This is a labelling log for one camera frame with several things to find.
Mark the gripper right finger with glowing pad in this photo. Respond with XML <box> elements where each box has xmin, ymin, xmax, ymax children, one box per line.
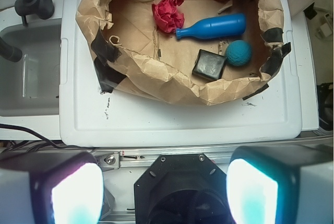
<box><xmin>226</xmin><ymin>145</ymin><xmax>333</xmax><ymax>223</ymax></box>

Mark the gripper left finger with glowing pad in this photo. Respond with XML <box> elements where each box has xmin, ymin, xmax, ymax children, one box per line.
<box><xmin>1</xmin><ymin>151</ymin><xmax>104</xmax><ymax>223</ymax></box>

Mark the red paper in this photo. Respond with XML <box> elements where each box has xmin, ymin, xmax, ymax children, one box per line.
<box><xmin>151</xmin><ymin>0</ymin><xmax>185</xmax><ymax>33</ymax></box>

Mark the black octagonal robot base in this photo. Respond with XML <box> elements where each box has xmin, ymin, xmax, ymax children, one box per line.
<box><xmin>134</xmin><ymin>154</ymin><xmax>235</xmax><ymax>223</ymax></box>

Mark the grey sink basin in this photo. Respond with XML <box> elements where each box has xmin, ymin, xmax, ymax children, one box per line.
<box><xmin>1</xmin><ymin>19</ymin><xmax>61</xmax><ymax>116</ymax></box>

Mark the black square pouch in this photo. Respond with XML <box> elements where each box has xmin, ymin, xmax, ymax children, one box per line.
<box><xmin>192</xmin><ymin>49</ymin><xmax>227</xmax><ymax>81</ymax></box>

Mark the blue textured ball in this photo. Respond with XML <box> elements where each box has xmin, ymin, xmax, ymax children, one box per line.
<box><xmin>225</xmin><ymin>40</ymin><xmax>252</xmax><ymax>67</ymax></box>

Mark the brown paper bag tray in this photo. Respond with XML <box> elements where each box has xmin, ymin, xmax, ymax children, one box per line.
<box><xmin>76</xmin><ymin>0</ymin><xmax>291</xmax><ymax>105</ymax></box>

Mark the blue plastic bottle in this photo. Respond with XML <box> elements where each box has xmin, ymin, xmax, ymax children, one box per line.
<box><xmin>175</xmin><ymin>14</ymin><xmax>246</xmax><ymax>40</ymax></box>

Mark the metal corner bracket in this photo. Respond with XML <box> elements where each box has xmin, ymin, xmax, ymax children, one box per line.
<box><xmin>96</xmin><ymin>152</ymin><xmax>121</xmax><ymax>171</ymax></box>

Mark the black cable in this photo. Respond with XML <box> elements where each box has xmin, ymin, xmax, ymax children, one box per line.
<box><xmin>0</xmin><ymin>124</ymin><xmax>69</xmax><ymax>154</ymax></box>

